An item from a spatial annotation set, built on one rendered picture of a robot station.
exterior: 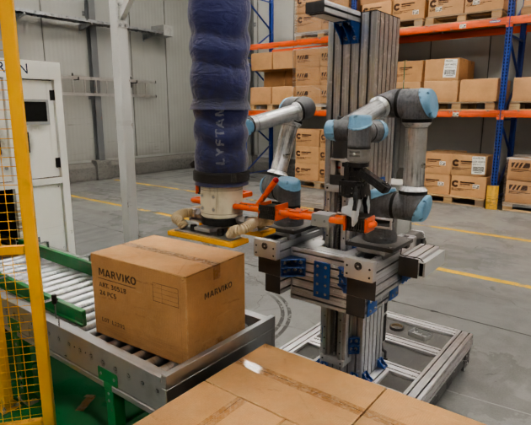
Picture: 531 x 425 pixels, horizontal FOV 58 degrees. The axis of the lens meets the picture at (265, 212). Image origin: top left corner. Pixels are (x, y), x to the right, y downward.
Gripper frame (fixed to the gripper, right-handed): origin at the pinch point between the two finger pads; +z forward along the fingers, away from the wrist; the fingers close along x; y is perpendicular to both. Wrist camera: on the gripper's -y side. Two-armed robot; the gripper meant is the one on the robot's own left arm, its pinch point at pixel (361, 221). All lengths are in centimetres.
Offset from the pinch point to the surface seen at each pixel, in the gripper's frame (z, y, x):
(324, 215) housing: -1.2, 12.0, 3.6
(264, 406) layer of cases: 69, 25, 21
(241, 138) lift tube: -26, 50, 2
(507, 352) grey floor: 123, -27, -190
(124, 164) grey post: 19, 337, -170
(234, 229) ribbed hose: 6.7, 44.4, 13.1
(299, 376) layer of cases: 69, 26, -4
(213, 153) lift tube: -21, 56, 11
